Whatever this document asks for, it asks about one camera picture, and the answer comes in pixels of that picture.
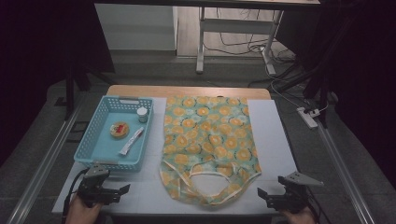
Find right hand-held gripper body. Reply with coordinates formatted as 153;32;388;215
270;171;325;215

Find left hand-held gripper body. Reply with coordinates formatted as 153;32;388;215
77;164;121;208

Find light blue plastic basket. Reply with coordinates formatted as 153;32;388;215
73;95;155;173

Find white tube red print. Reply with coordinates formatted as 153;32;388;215
118;126;146;157

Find small white-lidded jar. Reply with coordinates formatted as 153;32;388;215
136;106;149;124

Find yellow floral tote bag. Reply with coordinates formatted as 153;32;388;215
159;95;262;207

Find person's right hand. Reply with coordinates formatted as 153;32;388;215
279;206;318;224

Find person's left hand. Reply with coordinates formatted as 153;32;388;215
64;193;103;224

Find white table mat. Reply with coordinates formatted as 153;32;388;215
51;96;313;216

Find white power strip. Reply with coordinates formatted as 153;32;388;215
296;105;320;130

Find black metal stand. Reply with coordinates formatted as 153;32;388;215
274;18;340;129
54;55;117;121

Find white cabinet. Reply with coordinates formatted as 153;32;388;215
93;3;178;52

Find white-framed desk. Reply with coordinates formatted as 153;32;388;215
92;0;321;76

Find left hand-held gripper cable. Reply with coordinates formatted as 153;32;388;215
61;167;91;224

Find hand-held gripper cable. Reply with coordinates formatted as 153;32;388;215
305;194;325;224
61;167;91;224

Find right hand-held gripper cable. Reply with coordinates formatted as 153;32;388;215
305;194;325;224

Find aluminium rail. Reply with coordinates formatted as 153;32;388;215
313;122;375;224
6;92;86;224

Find white floor cable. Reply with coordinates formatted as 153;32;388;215
264;63;330;114

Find black floor cables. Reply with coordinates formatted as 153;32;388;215
203;7;297;64

